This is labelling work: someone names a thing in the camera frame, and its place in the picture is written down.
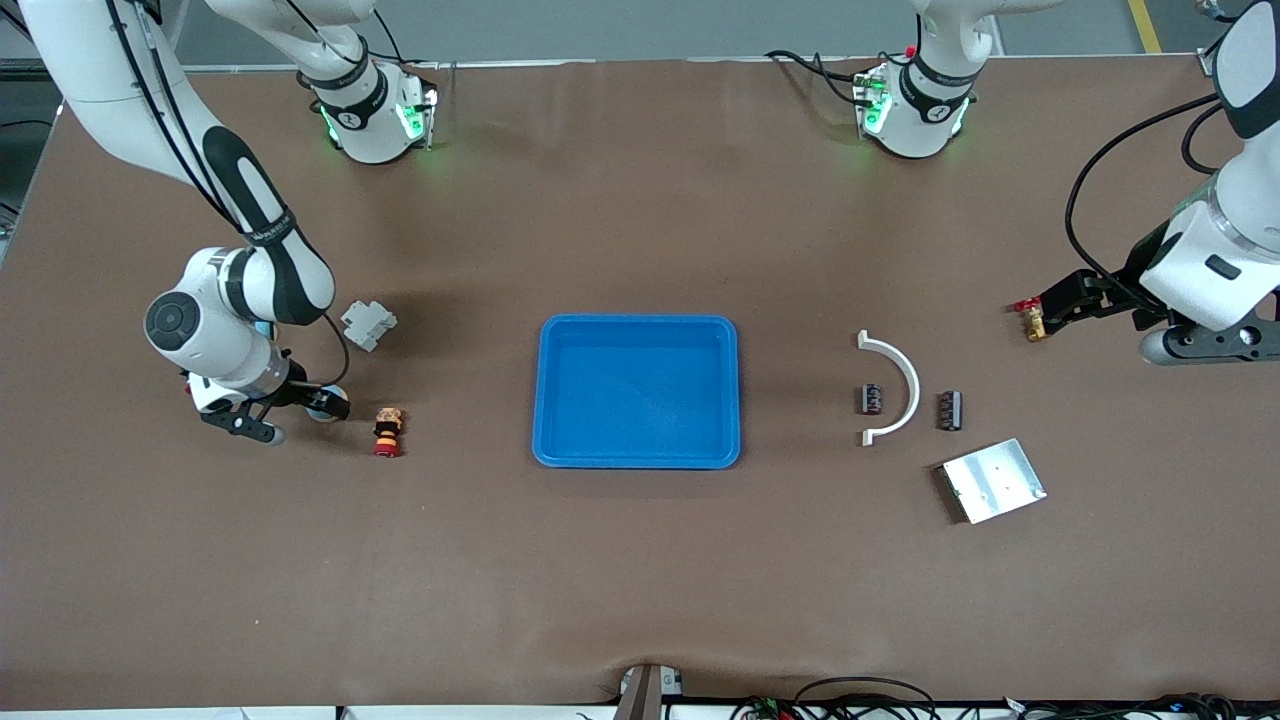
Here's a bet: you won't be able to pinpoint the silver metal plate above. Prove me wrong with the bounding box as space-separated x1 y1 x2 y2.
937 438 1048 525

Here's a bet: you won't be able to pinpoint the brown table cover mat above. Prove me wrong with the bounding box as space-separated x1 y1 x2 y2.
0 55 1280 713

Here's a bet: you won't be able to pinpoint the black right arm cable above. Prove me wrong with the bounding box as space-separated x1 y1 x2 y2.
285 310 351 389

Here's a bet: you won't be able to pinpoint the tangle of black cables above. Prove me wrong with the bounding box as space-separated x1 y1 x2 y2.
728 676 1280 720

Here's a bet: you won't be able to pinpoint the white curved plastic bracket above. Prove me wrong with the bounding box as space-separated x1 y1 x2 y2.
857 330 922 447

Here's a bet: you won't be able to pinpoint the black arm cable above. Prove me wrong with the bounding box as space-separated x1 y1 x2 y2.
285 310 351 389
1064 93 1223 301

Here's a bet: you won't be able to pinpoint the black left base cables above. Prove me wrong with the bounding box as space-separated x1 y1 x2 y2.
765 48 873 109

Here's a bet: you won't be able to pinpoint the black right base cable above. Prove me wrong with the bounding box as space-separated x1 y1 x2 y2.
372 8 441 71

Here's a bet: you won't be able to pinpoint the white plastic terminal block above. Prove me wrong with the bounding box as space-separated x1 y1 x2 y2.
340 299 398 352

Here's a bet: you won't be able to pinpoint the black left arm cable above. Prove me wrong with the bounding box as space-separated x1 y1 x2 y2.
1064 93 1223 301

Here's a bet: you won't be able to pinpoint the blue plastic tray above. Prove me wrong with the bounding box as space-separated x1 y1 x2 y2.
531 314 742 470

